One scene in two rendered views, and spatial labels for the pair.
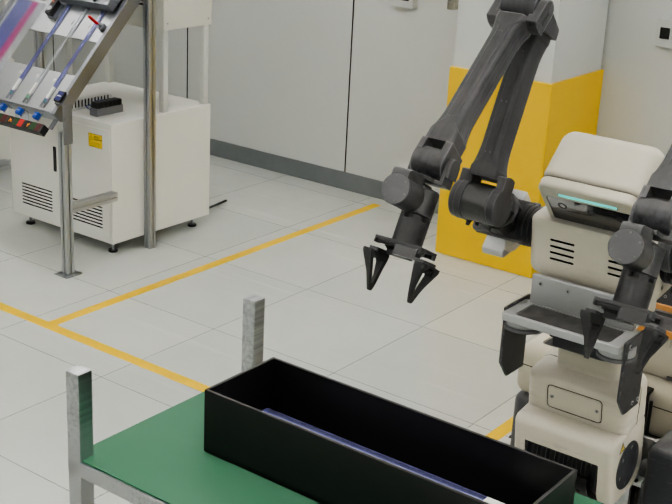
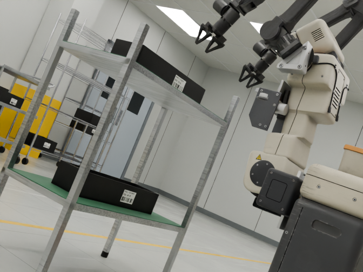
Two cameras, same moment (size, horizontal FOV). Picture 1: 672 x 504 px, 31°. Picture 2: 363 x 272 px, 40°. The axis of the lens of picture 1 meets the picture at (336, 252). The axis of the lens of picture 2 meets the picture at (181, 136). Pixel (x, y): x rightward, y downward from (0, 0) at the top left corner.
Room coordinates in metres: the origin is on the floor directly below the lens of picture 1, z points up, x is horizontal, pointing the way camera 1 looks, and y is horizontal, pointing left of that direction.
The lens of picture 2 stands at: (1.80, -2.52, 0.61)
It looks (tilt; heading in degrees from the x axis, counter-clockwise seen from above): 4 degrees up; 89
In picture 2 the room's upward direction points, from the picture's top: 22 degrees clockwise
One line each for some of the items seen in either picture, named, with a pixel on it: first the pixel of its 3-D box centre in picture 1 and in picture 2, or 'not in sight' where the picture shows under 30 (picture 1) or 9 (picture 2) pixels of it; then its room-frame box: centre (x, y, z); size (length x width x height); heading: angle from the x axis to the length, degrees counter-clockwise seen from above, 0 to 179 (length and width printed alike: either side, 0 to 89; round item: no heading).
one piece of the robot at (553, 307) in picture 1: (574, 340); (279, 112); (2.18, -0.48, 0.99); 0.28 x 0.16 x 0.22; 54
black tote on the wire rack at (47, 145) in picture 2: not in sight; (36, 141); (0.30, 3.79, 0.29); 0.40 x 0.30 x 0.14; 54
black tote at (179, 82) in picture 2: (379, 460); (160, 76); (1.65, -0.08, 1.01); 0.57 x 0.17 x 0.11; 54
